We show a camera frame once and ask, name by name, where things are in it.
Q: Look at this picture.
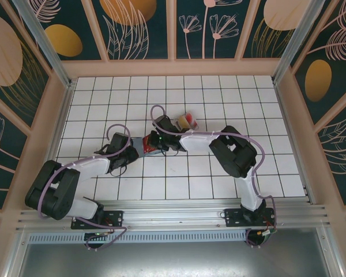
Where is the clear acrylic card box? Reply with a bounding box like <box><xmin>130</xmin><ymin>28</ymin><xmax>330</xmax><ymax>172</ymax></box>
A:
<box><xmin>174</xmin><ymin>112</ymin><xmax>200</xmax><ymax>131</ymax></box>

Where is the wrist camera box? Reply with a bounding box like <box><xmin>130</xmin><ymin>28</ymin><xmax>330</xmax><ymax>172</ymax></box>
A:
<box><xmin>153</xmin><ymin>114</ymin><xmax>179</xmax><ymax>135</ymax></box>
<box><xmin>108</xmin><ymin>132</ymin><xmax>131</xmax><ymax>151</ymax></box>

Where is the aluminium frame post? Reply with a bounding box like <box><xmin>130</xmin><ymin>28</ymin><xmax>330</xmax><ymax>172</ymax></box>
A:
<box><xmin>272</xmin><ymin>0</ymin><xmax>325</xmax><ymax>85</ymax></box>
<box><xmin>11</xmin><ymin>0</ymin><xmax>76</xmax><ymax>89</ymax></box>

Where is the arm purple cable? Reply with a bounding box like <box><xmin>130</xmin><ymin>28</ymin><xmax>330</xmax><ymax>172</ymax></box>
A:
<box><xmin>37</xmin><ymin>123</ymin><xmax>132</xmax><ymax>252</ymax></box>
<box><xmin>150</xmin><ymin>104</ymin><xmax>278</xmax><ymax>249</ymax></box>

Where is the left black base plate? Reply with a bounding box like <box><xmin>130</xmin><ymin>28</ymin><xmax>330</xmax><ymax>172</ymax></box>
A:
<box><xmin>71</xmin><ymin>209</ymin><xmax>125</xmax><ymax>230</ymax></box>

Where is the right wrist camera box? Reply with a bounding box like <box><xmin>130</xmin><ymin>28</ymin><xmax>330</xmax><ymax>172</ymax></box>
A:
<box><xmin>153</xmin><ymin>114</ymin><xmax>179</xmax><ymax>135</ymax></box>

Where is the grey metal sheet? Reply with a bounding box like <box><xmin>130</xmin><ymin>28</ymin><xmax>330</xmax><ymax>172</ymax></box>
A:
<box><xmin>17</xmin><ymin>227</ymin><xmax>340</xmax><ymax>277</ymax></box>

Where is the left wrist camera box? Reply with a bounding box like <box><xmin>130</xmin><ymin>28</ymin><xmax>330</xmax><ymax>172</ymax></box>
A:
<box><xmin>108</xmin><ymin>132</ymin><xmax>131</xmax><ymax>151</ymax></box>

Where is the grey slotted cable duct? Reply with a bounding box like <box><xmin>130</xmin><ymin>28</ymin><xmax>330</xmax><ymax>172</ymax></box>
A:
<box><xmin>27</xmin><ymin>229</ymin><xmax>247</xmax><ymax>244</ymax></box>

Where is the teal leather card holder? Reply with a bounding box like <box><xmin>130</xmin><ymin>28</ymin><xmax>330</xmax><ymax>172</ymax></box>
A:
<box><xmin>131</xmin><ymin>136</ymin><xmax>166</xmax><ymax>159</ymax></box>

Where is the aluminium table edge rail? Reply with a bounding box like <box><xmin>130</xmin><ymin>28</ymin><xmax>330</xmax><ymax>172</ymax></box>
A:
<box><xmin>31</xmin><ymin>82</ymin><xmax>76</xmax><ymax>210</ymax></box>
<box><xmin>272</xmin><ymin>80</ymin><xmax>318</xmax><ymax>205</ymax></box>

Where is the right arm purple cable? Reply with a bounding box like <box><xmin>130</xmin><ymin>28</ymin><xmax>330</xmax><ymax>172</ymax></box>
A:
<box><xmin>150</xmin><ymin>104</ymin><xmax>278</xmax><ymax>249</ymax></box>

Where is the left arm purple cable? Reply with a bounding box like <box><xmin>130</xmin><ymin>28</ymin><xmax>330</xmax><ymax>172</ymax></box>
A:
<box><xmin>37</xmin><ymin>123</ymin><xmax>132</xmax><ymax>252</ymax></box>

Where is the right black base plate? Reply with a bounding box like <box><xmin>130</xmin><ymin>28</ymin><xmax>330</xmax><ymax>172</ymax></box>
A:
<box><xmin>224</xmin><ymin>207</ymin><xmax>278</xmax><ymax>229</ymax></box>

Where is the aluminium mounting rail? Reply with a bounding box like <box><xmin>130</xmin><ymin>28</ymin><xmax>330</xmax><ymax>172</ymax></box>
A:
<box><xmin>16</xmin><ymin>199</ymin><xmax>334</xmax><ymax>232</ymax></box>

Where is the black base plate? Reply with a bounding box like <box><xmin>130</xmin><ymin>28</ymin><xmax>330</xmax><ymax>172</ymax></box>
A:
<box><xmin>71</xmin><ymin>209</ymin><xmax>125</xmax><ymax>230</ymax></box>
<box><xmin>224</xmin><ymin>207</ymin><xmax>278</xmax><ymax>229</ymax></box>

